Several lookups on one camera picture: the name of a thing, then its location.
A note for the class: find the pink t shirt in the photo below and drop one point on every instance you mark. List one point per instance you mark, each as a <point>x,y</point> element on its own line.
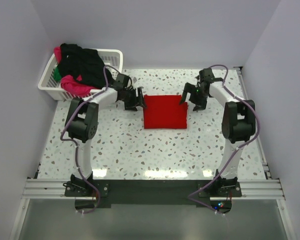
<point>70,62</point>

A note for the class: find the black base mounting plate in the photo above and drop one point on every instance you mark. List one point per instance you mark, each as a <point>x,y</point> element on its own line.
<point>102,193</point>

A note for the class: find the red t shirt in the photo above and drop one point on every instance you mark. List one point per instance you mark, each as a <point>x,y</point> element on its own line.
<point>165,112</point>

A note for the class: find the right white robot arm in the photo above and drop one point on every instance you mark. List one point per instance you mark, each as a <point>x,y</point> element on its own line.
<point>238,126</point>

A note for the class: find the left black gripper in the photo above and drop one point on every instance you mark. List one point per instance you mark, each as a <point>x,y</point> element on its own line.
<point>139,100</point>

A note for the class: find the green t shirt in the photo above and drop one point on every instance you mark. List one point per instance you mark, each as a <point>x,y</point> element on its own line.
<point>56,75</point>

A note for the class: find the black t shirt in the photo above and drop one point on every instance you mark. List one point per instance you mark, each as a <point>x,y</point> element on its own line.
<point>95,73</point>

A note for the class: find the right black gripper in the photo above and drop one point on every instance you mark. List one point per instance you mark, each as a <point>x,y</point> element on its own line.
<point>188,88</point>

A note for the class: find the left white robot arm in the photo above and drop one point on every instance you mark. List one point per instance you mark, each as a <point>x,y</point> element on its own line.
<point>82,124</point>

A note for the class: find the aluminium frame rail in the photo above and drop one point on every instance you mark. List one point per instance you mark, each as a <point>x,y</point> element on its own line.
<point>260,189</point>

